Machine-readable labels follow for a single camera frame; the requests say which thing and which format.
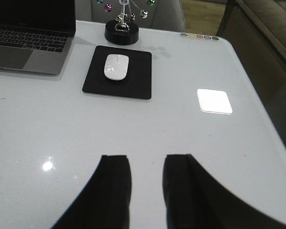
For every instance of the white computer mouse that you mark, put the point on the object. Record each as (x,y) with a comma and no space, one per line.
(116,67)

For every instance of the grey laptop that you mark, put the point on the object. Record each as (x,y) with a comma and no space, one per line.
(36,35)

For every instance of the coloured sticker strip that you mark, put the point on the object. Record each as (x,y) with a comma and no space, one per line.
(199,36)

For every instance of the ferris wheel desk toy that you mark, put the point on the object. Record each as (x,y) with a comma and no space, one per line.
(122,29)

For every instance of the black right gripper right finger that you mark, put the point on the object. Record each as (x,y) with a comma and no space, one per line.
(196,200)

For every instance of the brown sofa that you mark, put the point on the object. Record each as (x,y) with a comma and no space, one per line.
(257,31)

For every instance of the right grey armchair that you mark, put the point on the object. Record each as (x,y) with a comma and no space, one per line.
(154,14)

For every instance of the black mouse pad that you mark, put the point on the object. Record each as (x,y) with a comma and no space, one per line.
(137,83)

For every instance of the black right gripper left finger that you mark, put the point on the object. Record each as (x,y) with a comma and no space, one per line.
(104,202)

